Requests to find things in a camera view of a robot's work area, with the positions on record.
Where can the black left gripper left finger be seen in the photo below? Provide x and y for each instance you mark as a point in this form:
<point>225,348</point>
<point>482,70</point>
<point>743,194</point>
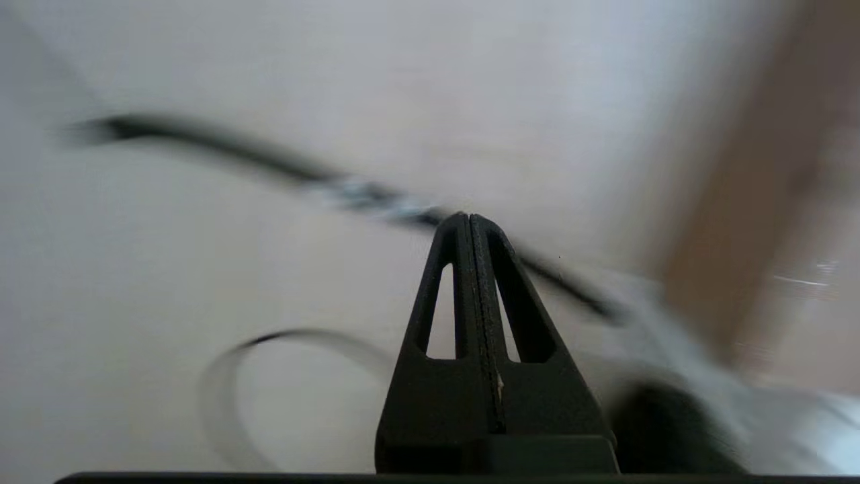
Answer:
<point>416,403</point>

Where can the brown cardboard shoe box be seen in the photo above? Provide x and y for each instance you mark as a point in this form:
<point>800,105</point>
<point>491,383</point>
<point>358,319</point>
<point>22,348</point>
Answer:
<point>759,168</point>

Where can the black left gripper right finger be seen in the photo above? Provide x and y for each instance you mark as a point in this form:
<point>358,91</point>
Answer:
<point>537,396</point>

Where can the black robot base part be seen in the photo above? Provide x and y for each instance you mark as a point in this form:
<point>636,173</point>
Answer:
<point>672,430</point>

